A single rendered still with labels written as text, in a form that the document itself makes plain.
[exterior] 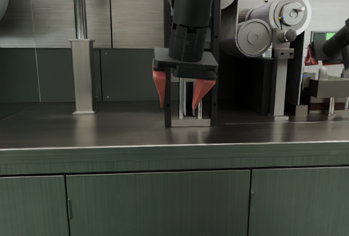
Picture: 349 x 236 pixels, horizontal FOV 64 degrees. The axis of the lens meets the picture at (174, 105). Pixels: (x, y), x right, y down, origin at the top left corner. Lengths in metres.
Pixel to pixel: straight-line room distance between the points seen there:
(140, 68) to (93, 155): 0.66
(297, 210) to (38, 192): 0.71
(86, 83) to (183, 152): 0.50
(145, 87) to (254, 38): 0.55
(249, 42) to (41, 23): 0.87
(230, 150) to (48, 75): 0.92
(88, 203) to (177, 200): 0.24
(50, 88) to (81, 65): 0.35
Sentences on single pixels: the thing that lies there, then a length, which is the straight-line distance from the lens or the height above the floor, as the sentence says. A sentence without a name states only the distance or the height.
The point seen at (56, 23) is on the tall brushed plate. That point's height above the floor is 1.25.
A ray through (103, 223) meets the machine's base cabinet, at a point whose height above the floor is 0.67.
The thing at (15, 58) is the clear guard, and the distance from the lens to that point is 1.21.
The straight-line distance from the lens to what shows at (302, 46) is 1.10.
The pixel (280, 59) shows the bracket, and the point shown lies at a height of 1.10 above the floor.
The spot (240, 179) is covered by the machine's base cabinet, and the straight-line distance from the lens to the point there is 0.81.
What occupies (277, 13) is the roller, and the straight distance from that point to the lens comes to 1.04.
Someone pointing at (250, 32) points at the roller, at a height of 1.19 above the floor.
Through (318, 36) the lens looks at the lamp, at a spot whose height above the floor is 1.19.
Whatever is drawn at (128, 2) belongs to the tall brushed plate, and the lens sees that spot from 1.31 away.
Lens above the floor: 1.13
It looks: 11 degrees down
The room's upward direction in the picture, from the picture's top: straight up
